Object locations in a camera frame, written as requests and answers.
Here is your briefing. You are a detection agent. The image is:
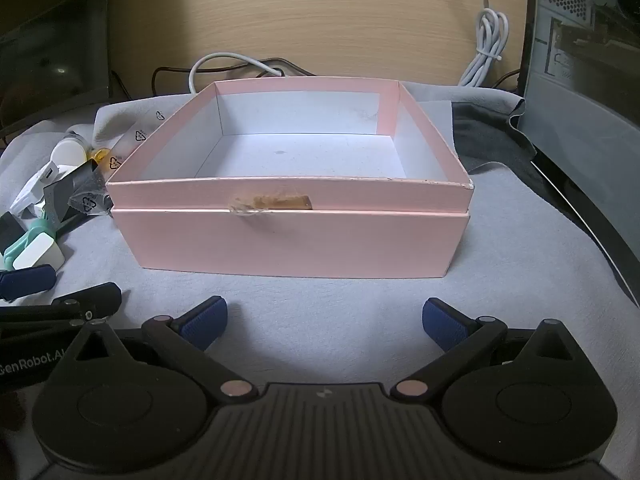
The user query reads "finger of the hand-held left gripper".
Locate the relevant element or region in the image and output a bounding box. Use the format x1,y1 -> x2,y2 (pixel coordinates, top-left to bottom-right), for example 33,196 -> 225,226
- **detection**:
0,282 -> 124,332
0,264 -> 57,304

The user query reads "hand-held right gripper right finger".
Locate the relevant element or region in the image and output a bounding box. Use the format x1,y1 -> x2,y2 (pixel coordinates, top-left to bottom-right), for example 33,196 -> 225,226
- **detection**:
392,297 -> 577,400

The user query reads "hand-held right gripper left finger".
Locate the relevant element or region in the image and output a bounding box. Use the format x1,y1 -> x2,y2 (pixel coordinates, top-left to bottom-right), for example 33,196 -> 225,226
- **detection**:
65,296 -> 257,400

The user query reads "pink cardboard box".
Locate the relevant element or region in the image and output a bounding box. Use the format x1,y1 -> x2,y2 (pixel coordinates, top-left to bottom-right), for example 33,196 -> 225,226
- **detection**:
105,77 -> 474,279

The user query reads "mint green white clip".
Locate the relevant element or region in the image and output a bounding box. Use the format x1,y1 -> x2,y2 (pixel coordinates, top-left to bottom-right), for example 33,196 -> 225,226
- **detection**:
2,224 -> 67,270

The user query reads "small black block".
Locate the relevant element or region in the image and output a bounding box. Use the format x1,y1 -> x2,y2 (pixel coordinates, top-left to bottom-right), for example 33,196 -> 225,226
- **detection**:
0,211 -> 27,253

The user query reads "white charger plug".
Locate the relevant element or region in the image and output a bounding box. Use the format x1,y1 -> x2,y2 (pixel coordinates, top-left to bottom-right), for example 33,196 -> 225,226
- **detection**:
9,160 -> 62,213

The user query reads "grey foil packet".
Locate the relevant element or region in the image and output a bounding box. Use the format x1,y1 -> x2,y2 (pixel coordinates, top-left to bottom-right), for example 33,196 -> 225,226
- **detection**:
42,159 -> 112,223

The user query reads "light grey cloth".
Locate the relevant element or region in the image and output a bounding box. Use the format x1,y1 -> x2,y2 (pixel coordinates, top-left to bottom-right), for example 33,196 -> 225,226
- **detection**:
0,80 -> 640,480

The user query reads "small white bottle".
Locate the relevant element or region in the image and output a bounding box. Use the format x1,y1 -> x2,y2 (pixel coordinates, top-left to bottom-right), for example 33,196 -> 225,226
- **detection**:
51,137 -> 90,167

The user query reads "clear plastic packet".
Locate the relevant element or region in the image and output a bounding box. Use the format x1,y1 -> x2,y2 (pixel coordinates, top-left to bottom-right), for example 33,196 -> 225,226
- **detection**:
94,105 -> 168,173

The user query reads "dark grey cloth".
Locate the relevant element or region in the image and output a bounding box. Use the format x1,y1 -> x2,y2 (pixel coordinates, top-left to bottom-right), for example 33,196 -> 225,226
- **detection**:
449,94 -> 542,177

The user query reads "black monitor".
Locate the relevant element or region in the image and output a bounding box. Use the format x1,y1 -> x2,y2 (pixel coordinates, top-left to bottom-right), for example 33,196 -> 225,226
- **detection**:
0,0 -> 115,133

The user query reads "black cable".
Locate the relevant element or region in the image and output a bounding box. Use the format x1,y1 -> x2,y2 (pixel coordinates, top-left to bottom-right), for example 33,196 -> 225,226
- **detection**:
149,58 -> 313,97
491,69 -> 522,92

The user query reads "bundled white cable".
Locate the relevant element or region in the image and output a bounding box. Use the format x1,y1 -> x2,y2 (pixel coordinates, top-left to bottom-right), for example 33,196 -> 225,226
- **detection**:
457,0 -> 512,89

